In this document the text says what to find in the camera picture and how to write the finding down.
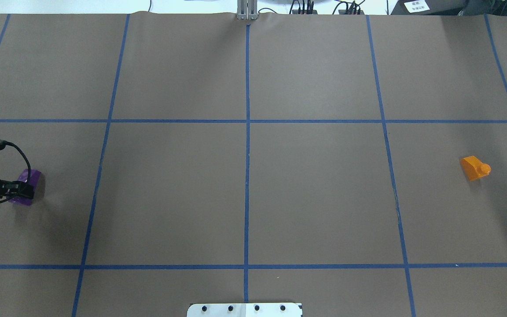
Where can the purple trapezoid block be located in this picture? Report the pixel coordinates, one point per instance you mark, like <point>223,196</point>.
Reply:
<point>32,177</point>

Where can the orange trapezoid block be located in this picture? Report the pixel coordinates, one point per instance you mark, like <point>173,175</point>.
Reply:
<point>474,168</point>

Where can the black box with label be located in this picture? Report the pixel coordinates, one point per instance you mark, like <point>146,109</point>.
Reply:
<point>428,7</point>

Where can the grey aluminium camera post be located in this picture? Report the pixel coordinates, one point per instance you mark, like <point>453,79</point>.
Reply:
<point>247,10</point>

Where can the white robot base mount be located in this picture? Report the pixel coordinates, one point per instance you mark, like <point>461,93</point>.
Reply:
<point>261,309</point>

